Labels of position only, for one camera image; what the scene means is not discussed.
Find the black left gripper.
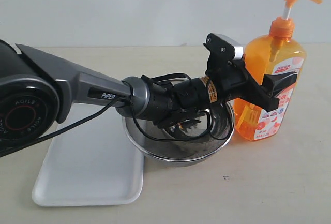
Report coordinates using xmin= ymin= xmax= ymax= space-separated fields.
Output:
xmin=206 ymin=59 xmax=298 ymax=111

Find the orange dish soap pump bottle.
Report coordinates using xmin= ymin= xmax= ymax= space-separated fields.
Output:
xmin=233 ymin=0 xmax=322 ymax=141

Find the small stainless steel bowl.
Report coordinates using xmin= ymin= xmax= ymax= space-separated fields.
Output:
xmin=162 ymin=106 xmax=229 ymax=151

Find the steel mesh strainer basket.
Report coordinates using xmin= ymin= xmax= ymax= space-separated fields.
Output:
xmin=123 ymin=79 xmax=236 ymax=168

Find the white foam tray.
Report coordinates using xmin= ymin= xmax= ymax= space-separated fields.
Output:
xmin=32 ymin=107 xmax=144 ymax=207

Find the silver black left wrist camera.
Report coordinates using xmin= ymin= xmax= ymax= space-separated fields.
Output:
xmin=204 ymin=33 xmax=244 ymax=73

